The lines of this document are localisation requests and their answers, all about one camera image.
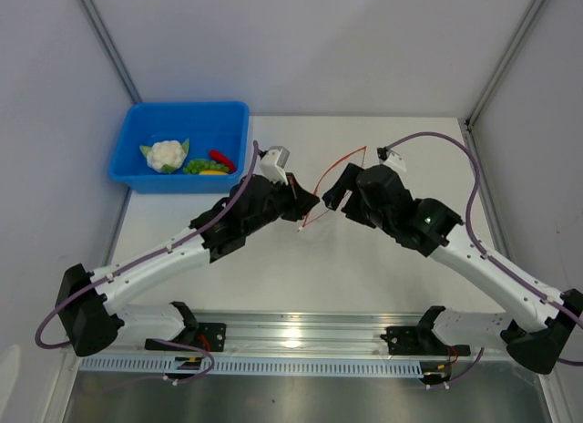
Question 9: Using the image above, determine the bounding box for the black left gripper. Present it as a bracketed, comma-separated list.
[243, 172, 319, 235]

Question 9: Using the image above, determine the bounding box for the clear zip bag orange zipper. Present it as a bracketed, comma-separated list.
[298, 146, 368, 242]

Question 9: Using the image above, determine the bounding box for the red chili pepper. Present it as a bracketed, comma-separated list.
[210, 150, 237, 173]

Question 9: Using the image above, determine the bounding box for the white cauliflower with green leaves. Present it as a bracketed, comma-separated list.
[139, 139, 189, 174]

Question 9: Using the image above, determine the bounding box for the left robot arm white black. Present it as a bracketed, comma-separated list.
[56, 174, 320, 357]

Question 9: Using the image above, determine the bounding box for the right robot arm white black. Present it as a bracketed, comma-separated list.
[323, 163, 582, 375]

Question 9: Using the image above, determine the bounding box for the yellow lemon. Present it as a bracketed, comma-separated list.
[199, 170, 229, 176]

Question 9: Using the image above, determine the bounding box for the green grape bunch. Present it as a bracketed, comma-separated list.
[183, 159, 230, 175]

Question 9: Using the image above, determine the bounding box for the blue plastic bin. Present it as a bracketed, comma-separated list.
[108, 101, 250, 194]

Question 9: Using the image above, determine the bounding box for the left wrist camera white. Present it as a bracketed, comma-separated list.
[260, 146, 290, 185]

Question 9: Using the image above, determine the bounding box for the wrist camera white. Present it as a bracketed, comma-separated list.
[376, 147, 406, 172]
[260, 146, 290, 185]

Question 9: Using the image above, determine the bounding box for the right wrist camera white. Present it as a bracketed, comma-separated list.
[376, 147, 406, 172]

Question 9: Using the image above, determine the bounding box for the aluminium mounting rail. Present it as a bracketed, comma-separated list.
[104, 309, 511, 356]

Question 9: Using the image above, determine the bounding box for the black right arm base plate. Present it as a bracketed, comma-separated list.
[380, 325, 471, 356]

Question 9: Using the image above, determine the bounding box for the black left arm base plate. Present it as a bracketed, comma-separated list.
[145, 323, 228, 352]

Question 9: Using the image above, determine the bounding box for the right aluminium frame post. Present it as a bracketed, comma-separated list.
[465, 0, 551, 132]

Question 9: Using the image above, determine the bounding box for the aluminium frame post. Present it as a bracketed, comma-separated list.
[77, 0, 142, 104]
[465, 0, 551, 132]

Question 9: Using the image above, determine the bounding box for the slotted grey cable duct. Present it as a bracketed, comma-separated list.
[80, 354, 424, 378]

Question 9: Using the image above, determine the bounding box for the left aluminium frame post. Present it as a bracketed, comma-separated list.
[77, 0, 142, 104]

